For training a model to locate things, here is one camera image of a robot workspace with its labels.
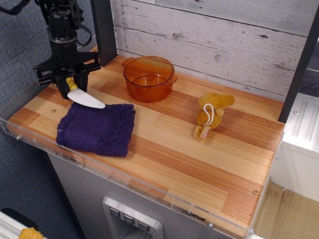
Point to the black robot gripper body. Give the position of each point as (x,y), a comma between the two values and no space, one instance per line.
(65,61)

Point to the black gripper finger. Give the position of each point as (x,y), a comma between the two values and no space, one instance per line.
(81,79)
(61,83)

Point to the yellow handled white toy knife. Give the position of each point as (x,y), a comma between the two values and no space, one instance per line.
(79,96)

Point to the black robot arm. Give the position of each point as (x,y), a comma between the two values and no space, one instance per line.
(65,31)

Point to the purple terry cloth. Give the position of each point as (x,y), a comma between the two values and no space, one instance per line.
(105,132)

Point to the orange transparent plastic pot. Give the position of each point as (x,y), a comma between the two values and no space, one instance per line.
(148,79)

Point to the clear acrylic table guard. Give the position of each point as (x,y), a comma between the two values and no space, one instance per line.
(217,182)

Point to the grey toy fridge cabinet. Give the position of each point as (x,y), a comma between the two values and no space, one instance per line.
(86,189)

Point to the yellow plush toy animal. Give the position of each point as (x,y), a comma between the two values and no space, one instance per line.
(212,107)

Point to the silver dispenser panel with buttons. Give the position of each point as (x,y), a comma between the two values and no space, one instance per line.
(126,222)

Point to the yellow object bottom left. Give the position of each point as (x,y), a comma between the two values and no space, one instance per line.
(30,233)

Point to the white toy sink unit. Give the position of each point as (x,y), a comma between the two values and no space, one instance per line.
(296,166)

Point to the dark grey left post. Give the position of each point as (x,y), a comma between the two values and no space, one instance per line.
(104,29)

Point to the dark grey post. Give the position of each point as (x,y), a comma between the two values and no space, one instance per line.
(301,69)
(104,29)

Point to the dark grey right post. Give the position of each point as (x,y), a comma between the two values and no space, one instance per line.
(301,69)

